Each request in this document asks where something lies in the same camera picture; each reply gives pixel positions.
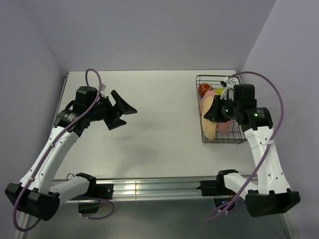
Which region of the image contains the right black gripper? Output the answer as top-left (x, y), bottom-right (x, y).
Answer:
top-left (204, 95), bottom-right (240, 122)

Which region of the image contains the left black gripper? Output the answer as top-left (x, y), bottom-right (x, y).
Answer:
top-left (87, 91), bottom-right (137, 130)

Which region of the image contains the orange plastic plate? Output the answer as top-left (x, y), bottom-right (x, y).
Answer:
top-left (201, 96), bottom-right (217, 140)

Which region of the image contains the pink plastic plate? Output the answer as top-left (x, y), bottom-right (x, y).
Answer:
top-left (216, 120), bottom-right (233, 134)

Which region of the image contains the salmon plastic cup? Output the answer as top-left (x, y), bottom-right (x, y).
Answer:
top-left (199, 90), bottom-right (217, 112)

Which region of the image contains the lime green bowl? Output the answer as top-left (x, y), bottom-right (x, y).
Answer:
top-left (215, 88), bottom-right (224, 95)

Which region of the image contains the orange black mug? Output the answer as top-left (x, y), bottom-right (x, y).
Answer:
top-left (198, 83), bottom-right (212, 97)

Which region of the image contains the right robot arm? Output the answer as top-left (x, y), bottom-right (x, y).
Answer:
top-left (201, 84), bottom-right (301, 217)

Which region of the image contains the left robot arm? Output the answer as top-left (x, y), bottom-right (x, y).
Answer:
top-left (5, 86), bottom-right (138, 221)

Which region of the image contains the black wire dish rack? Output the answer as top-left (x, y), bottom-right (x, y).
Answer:
top-left (195, 75), bottom-right (247, 144)

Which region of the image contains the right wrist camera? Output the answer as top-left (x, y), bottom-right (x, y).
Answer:
top-left (220, 76), bottom-right (236, 100)

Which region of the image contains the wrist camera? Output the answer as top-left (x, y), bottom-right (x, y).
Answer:
top-left (98, 84), bottom-right (106, 92)
top-left (220, 76), bottom-right (236, 100)

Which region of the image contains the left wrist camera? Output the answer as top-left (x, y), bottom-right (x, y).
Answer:
top-left (98, 84), bottom-right (106, 92)

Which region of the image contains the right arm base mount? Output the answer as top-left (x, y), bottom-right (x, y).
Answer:
top-left (196, 180), bottom-right (236, 197)

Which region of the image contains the aluminium table rail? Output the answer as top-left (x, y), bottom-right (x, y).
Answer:
top-left (49, 177), bottom-right (260, 204)

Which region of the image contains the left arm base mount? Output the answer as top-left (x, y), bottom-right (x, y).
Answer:
top-left (71, 183), bottom-right (115, 220)

